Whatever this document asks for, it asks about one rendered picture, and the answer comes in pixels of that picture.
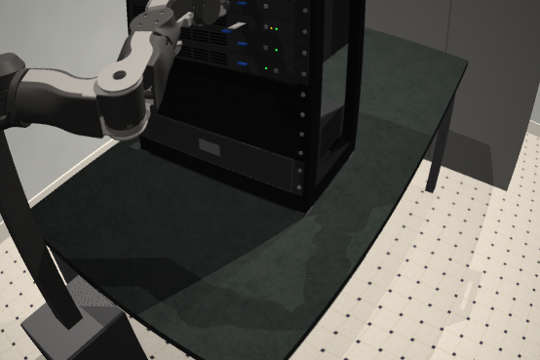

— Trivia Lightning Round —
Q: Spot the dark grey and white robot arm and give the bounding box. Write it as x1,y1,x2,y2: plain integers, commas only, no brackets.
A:
0,0,194,141

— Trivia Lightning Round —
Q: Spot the black server rack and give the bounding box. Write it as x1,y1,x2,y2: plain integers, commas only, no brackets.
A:
139,0,366,216

